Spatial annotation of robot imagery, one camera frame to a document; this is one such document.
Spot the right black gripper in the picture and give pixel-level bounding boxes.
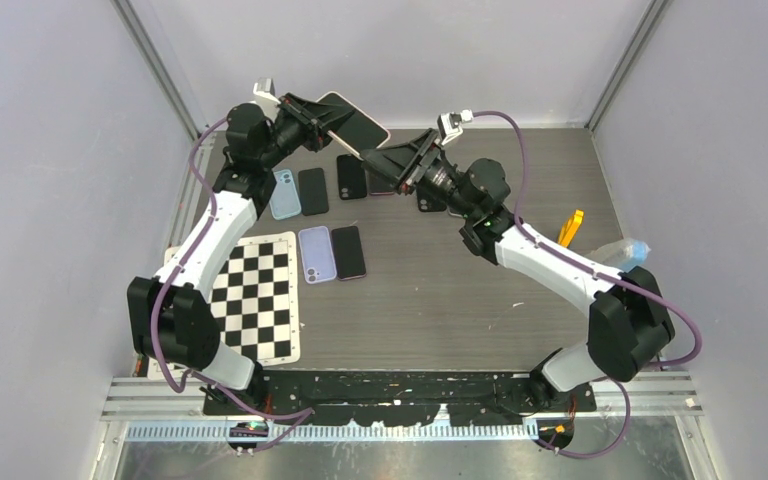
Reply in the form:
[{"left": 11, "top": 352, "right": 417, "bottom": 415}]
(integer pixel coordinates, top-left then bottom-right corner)
[{"left": 360, "top": 129, "right": 478, "bottom": 221}]

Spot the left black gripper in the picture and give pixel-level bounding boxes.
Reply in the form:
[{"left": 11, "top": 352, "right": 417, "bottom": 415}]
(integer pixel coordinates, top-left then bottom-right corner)
[{"left": 258, "top": 94, "right": 353, "bottom": 170}]

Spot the phone with pink case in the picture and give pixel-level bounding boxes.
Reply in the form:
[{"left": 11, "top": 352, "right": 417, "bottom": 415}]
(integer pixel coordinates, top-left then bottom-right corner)
[{"left": 317, "top": 91, "right": 391, "bottom": 159}]

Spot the black camera-hole case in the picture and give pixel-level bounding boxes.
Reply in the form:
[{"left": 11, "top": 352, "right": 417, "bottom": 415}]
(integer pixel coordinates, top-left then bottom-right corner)
[{"left": 336, "top": 155, "right": 368, "bottom": 200}]

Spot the light blue case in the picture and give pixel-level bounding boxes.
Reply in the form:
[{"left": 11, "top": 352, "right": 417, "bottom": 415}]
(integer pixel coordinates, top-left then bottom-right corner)
[{"left": 269, "top": 169, "right": 302, "bottom": 221}]

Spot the phone with lilac case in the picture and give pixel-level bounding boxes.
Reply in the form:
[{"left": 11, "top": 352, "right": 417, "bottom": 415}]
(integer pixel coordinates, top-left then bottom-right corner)
[{"left": 331, "top": 226, "right": 367, "bottom": 281}]

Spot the lilac case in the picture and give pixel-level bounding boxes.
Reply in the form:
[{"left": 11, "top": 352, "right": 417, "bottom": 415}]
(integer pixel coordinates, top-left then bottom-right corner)
[{"left": 298, "top": 226, "right": 337, "bottom": 285}]

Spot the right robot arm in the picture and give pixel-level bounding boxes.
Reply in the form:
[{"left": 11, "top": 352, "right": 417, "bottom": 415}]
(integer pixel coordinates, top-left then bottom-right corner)
[{"left": 360, "top": 130, "right": 675, "bottom": 411}]

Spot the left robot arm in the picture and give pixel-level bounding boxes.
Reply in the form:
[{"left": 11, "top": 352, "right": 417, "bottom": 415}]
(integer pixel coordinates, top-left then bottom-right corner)
[{"left": 126, "top": 93, "right": 363, "bottom": 414}]

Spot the yellow plastic tool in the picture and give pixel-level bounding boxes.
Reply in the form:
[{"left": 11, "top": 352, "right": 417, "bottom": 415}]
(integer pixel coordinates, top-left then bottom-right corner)
[{"left": 557, "top": 209, "right": 584, "bottom": 247}]

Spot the checkerboard calibration mat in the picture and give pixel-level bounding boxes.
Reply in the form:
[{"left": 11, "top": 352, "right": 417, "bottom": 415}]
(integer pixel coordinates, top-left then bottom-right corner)
[{"left": 147, "top": 231, "right": 302, "bottom": 381}]

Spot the blue plastic bag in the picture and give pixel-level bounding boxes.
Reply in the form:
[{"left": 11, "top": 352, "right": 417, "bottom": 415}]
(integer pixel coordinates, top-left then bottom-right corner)
[{"left": 585, "top": 238, "right": 651, "bottom": 272}]

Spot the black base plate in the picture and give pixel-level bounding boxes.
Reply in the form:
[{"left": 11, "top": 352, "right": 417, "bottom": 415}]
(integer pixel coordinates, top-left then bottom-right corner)
[{"left": 203, "top": 370, "right": 596, "bottom": 427}]

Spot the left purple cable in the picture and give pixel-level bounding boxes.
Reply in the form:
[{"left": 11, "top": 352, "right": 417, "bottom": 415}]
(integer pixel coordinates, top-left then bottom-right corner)
[{"left": 150, "top": 117, "right": 316, "bottom": 454}]

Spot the purple cable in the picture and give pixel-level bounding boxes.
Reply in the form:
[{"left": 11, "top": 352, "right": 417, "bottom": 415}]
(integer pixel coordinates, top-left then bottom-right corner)
[
  {"left": 150, "top": 117, "right": 316, "bottom": 454},
  {"left": 470, "top": 110, "right": 703, "bottom": 461}
]

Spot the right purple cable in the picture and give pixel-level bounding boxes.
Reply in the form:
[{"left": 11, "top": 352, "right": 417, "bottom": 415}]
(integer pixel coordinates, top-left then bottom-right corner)
[{"left": 470, "top": 110, "right": 703, "bottom": 461}]

